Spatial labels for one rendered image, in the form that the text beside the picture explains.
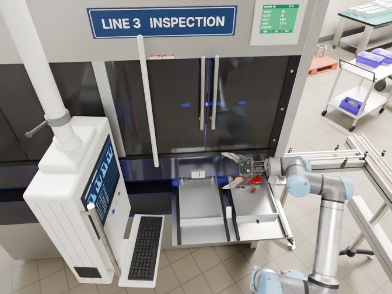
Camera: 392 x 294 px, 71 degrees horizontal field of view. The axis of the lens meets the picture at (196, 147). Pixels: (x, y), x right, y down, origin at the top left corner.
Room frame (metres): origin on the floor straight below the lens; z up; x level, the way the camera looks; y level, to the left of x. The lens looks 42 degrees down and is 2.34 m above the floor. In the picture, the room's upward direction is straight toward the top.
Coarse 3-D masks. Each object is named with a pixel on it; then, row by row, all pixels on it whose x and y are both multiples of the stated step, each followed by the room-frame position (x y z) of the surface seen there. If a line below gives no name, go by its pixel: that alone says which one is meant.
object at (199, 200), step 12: (180, 180) 1.28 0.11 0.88; (192, 180) 1.28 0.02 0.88; (204, 180) 1.28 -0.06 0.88; (216, 180) 1.25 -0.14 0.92; (180, 192) 1.17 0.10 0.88; (192, 192) 1.17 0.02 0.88; (204, 192) 1.17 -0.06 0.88; (216, 192) 1.17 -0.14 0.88; (180, 204) 1.07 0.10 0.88; (192, 204) 1.07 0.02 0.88; (204, 204) 1.07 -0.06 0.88; (216, 204) 1.08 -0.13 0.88; (180, 216) 0.96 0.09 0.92; (192, 216) 0.98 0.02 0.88; (204, 216) 0.98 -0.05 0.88; (216, 216) 0.98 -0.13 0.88
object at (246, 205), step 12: (228, 180) 1.26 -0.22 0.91; (264, 180) 1.28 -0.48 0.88; (240, 192) 1.17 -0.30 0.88; (264, 192) 1.17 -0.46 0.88; (240, 204) 1.08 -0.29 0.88; (252, 204) 1.08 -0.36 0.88; (264, 204) 1.08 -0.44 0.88; (240, 216) 0.97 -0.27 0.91; (252, 216) 0.97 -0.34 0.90; (264, 216) 0.98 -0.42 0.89; (276, 216) 0.99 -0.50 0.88
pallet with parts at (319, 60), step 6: (318, 48) 5.01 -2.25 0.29; (324, 48) 4.99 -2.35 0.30; (318, 54) 5.00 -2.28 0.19; (324, 54) 5.01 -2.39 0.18; (312, 60) 4.85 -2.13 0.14; (318, 60) 4.85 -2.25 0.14; (324, 60) 4.86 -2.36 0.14; (330, 60) 4.86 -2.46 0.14; (312, 66) 4.59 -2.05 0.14; (318, 66) 4.59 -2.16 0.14; (324, 66) 4.64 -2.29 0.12; (330, 66) 4.77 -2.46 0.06; (336, 66) 4.78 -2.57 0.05; (312, 72) 4.52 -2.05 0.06; (318, 72) 4.61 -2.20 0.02
